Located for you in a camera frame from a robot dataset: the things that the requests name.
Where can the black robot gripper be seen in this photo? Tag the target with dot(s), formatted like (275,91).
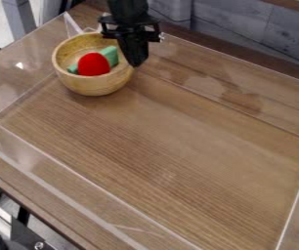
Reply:
(130,19)

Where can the red felt fruit green stem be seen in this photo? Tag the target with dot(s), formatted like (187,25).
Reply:
(94,64)

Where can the green rectangular block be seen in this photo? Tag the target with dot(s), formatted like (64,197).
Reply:
(111,54)

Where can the light wooden bowl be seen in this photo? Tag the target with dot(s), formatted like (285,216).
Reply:
(68,53)

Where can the clear acrylic tray walls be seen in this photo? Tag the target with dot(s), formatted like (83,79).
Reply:
(182,163)

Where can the black metal table leg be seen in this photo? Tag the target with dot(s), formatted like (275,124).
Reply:
(23,217)

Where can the grey post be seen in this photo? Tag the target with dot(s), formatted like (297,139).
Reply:
(20,17)

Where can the black bracket with bolt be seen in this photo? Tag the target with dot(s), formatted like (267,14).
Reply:
(24,239)

